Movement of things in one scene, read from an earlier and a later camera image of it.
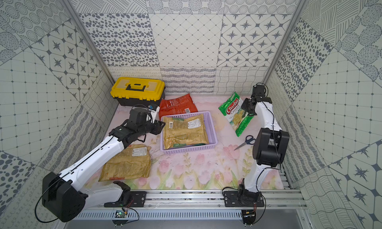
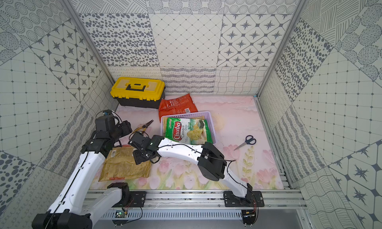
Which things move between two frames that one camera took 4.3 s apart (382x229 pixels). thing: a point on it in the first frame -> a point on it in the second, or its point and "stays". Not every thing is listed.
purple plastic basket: [210, 130] stays
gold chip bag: [133, 161] stays
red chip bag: [181, 104] stays
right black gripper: [243, 106] -> [137, 157]
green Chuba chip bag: [238, 119] -> [188, 131]
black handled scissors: [249, 140] stays
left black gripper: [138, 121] -> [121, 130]
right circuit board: [248, 217] stays
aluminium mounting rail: [201, 204] stays
